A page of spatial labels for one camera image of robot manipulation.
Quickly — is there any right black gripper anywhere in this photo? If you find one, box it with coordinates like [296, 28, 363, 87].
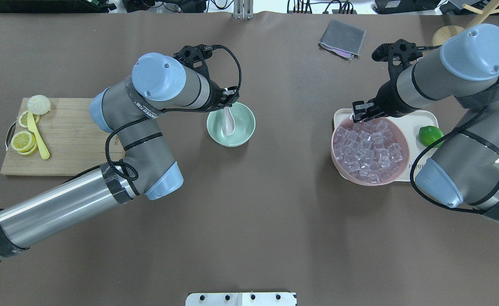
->
[352, 81, 403, 123]

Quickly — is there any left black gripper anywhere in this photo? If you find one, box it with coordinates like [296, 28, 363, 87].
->
[207, 87, 239, 112]

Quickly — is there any white ceramic spoon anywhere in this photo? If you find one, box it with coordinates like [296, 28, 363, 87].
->
[222, 107, 236, 137]

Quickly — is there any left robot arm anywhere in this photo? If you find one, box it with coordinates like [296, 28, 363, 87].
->
[0, 51, 240, 261]

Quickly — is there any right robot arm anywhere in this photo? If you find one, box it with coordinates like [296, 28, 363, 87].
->
[352, 23, 499, 224]

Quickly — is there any mint green bowl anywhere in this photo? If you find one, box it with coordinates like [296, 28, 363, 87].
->
[206, 102, 256, 147]

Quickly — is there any clear ice cubes pile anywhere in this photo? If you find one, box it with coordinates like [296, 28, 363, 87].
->
[334, 119, 404, 184]

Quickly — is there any pink bowl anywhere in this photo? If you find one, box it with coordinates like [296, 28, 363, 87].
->
[331, 116, 410, 187]

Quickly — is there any white rabbit print tray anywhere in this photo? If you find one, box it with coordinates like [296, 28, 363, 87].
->
[332, 108, 438, 182]

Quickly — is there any green lime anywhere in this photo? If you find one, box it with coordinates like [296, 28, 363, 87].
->
[418, 125, 444, 147]

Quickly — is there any grey purple folded cloth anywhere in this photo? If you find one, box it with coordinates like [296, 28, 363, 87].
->
[318, 20, 366, 60]

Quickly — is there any wooden cup tree stand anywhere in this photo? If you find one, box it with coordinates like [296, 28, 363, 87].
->
[432, 0, 499, 46]

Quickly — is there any wooden cutting board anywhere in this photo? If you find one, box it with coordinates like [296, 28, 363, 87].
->
[0, 98, 109, 176]

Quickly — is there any white steamed bun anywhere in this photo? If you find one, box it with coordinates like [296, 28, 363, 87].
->
[27, 95, 51, 116]

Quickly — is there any yellow plastic knife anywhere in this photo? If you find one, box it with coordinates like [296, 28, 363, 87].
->
[27, 111, 51, 159]

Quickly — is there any lemon slice bottom lower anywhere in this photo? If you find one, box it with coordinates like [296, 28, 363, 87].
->
[17, 142, 38, 156]

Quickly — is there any lemon slice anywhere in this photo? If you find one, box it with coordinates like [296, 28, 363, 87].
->
[10, 130, 36, 153]
[17, 142, 38, 156]
[17, 110, 40, 128]

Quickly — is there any lemon slice upper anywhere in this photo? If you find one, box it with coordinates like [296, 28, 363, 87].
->
[17, 110, 40, 128]

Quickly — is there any lemon slice top lower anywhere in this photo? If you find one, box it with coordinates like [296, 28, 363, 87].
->
[10, 130, 36, 153]

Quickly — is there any white control box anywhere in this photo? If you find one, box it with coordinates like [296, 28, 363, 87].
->
[185, 291, 298, 306]

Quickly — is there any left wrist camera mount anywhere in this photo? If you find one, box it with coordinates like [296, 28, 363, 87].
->
[174, 44, 213, 78]

